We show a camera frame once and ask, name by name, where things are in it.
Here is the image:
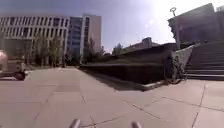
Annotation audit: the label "grey stone slab pavement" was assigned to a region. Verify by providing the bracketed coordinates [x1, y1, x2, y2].
[0, 67, 224, 128]

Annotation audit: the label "low building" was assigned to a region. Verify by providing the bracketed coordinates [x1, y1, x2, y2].
[119, 36, 161, 54]

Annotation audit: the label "group of trees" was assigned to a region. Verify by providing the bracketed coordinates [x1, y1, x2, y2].
[31, 34, 108, 66]

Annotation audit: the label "bicycle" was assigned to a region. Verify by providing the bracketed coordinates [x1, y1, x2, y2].
[169, 53, 188, 84]

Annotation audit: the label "robot's own part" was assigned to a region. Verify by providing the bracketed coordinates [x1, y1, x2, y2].
[130, 120, 143, 128]
[69, 118, 83, 128]

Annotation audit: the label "lamp pole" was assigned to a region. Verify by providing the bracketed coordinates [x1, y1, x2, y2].
[169, 6, 183, 51]

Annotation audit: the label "pale building with tower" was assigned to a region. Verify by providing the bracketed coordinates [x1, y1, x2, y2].
[0, 13, 103, 65]

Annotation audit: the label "wide stone stairs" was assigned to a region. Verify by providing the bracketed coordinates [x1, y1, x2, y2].
[184, 41, 224, 82]

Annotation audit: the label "scooter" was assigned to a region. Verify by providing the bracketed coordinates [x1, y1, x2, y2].
[0, 49, 28, 82]

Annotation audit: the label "dark building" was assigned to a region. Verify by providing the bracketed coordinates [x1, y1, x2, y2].
[167, 2, 224, 51]

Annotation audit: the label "dark low wall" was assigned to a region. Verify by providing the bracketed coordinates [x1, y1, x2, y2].
[79, 43, 178, 92]

